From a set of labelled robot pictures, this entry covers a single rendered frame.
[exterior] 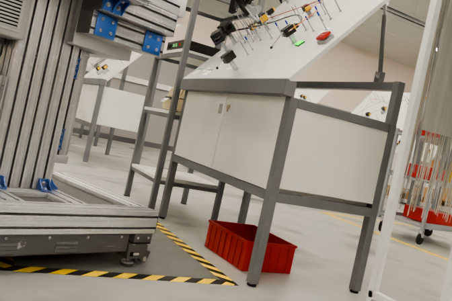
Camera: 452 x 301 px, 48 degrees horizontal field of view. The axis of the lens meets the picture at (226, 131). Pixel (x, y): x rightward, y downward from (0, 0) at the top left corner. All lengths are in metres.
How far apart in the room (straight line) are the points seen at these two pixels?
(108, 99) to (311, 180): 3.53
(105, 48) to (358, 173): 1.22
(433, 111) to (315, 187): 0.57
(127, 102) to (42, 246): 3.78
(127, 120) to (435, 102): 3.84
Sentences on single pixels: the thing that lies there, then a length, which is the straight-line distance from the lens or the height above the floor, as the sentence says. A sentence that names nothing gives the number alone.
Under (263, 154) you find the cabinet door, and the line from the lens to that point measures 2.20.
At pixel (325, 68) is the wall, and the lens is 12.29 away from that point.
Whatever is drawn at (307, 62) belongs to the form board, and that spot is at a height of 0.95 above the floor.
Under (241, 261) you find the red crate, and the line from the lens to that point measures 2.39.
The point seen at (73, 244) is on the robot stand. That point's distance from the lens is 1.90.
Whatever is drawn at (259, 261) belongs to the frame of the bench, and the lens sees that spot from 2.17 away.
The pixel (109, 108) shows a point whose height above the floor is 0.59.
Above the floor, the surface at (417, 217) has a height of 0.21.
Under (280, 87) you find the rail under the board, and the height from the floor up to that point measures 0.83.
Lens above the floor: 0.60
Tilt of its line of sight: level
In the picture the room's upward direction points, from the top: 12 degrees clockwise
